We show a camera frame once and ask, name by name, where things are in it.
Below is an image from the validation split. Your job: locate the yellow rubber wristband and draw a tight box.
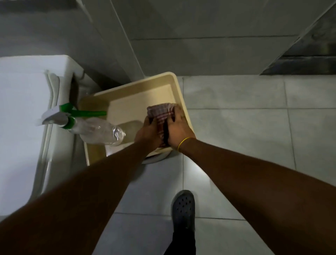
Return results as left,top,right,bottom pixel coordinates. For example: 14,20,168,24
177,137,196,153

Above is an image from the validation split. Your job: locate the red checkered cloth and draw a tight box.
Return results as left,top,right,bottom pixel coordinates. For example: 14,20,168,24
146,103,177,148

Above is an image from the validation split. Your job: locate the person's left hand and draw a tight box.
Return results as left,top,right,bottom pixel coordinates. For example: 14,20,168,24
134,116,164,152

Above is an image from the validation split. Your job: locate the person's right forearm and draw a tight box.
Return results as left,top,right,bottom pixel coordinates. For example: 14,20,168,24
179,138,336,255

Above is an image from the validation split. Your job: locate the clear spray bottle green trigger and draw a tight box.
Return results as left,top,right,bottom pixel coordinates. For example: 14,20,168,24
36,103,126,146

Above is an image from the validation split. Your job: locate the white toilet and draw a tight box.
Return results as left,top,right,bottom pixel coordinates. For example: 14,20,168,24
0,55,101,222

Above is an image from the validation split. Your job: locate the cream plastic tray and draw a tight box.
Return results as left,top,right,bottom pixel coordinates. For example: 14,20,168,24
78,72,195,166

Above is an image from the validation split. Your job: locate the person's dark trouser leg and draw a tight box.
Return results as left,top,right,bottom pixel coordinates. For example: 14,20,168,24
164,228,196,255

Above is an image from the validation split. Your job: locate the dark clog shoe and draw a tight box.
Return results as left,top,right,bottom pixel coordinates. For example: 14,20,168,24
171,190,196,234

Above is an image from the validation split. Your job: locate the person's left forearm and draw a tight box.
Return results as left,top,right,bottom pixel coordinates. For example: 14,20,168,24
0,138,156,255

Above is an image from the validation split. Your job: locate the person's right hand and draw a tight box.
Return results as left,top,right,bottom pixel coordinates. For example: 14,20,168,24
167,106,197,152

